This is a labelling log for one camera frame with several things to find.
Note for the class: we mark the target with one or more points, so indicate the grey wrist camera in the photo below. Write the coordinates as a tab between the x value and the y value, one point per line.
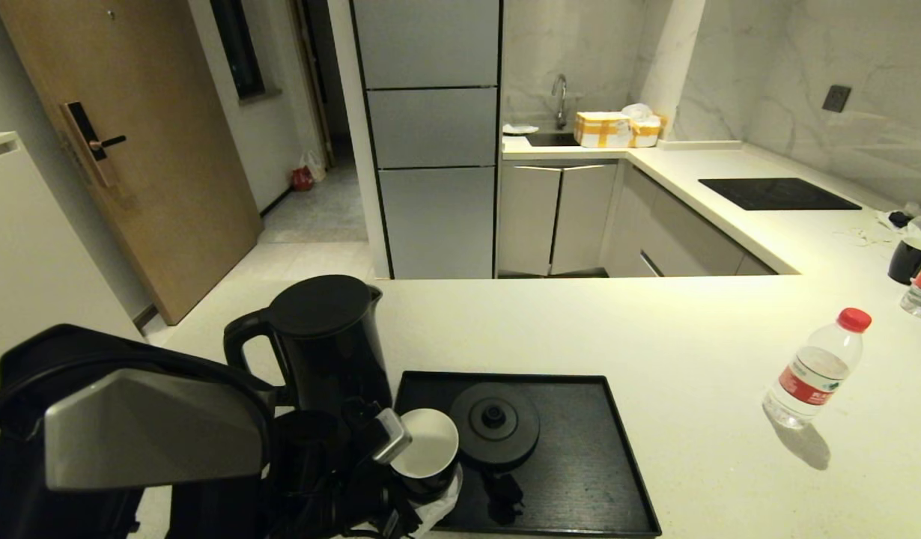
393	436

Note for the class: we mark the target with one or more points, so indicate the black cup white inside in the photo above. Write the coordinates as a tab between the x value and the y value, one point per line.
905	260
427	442

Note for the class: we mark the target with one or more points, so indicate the wooden door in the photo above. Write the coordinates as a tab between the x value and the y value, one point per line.
153	150

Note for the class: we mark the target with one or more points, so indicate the dark window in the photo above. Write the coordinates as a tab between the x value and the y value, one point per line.
239	52

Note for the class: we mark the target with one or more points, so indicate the grey cabinet door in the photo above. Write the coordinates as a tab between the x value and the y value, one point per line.
584	223
526	223

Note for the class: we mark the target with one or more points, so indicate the grey drawer cabinet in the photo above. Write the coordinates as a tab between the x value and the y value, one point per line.
670	238

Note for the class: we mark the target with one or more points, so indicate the red bag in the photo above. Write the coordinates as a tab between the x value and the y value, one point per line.
303	180

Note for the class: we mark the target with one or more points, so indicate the crumpled white bag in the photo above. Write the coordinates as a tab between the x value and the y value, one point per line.
637	111

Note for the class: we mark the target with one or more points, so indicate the chrome faucet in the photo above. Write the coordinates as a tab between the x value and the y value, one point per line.
558	99

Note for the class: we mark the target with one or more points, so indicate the white saucer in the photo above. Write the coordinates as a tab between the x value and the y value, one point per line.
458	490

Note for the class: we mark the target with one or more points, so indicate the small cardboard box yellow tape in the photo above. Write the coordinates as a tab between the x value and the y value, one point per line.
645	132

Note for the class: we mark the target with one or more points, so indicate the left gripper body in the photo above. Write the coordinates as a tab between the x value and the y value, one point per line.
318	486

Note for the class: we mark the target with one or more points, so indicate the white cabinet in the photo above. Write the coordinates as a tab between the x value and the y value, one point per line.
34	247

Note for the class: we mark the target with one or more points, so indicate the dark sink basin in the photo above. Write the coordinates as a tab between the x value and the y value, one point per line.
550	139

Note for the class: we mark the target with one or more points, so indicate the black electric kettle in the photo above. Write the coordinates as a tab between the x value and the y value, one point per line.
333	344

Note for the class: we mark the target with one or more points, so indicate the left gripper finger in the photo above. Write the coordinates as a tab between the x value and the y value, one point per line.
438	509

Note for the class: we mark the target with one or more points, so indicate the grey wall socket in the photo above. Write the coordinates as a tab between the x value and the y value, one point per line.
836	98

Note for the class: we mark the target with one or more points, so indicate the white plastic bag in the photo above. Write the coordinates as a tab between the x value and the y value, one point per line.
314	163

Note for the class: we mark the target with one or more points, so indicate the black induction cooktop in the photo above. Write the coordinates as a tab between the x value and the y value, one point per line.
776	194

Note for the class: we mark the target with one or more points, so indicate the tall grey refrigerator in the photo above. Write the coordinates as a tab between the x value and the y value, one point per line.
430	150

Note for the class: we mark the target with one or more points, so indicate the white cloth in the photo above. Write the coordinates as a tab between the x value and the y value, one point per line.
519	129

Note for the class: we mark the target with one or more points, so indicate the black round kettle base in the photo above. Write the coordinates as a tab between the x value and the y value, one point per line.
495	436

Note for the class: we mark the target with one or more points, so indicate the black rectangular tray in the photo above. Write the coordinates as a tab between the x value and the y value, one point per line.
580	464

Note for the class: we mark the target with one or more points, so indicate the small black object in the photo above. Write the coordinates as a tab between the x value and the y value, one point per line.
898	218

